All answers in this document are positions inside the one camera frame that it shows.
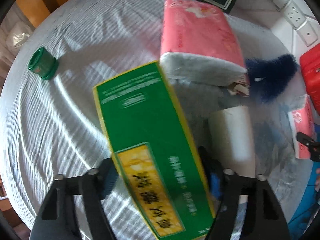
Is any wooden door frame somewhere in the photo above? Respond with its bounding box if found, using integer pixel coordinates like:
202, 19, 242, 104
15, 0, 70, 28

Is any red plastic basket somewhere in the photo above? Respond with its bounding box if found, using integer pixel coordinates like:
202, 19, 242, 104
299, 46, 320, 98

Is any white wall socket strip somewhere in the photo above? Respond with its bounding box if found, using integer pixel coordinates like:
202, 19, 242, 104
261, 0, 319, 47

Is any clear plastic bag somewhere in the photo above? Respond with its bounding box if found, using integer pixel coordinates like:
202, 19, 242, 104
6, 21, 33, 48

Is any pink tissue pack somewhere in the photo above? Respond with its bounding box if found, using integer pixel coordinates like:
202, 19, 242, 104
287, 95, 317, 159
160, 0, 250, 97

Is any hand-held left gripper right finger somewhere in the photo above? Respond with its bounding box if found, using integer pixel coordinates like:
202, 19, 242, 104
197, 146, 292, 240

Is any blue feather duster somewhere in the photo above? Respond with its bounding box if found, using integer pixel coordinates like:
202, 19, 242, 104
245, 54, 300, 104

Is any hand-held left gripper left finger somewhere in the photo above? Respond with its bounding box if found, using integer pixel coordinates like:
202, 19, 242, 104
29, 157, 119, 240

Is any white paper roll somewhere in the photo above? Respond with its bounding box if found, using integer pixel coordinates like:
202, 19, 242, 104
209, 106, 256, 180

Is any green cardboard box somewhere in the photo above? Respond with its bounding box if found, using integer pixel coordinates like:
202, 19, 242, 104
92, 60, 217, 240

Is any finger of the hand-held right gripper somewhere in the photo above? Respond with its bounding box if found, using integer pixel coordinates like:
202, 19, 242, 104
296, 132, 320, 162

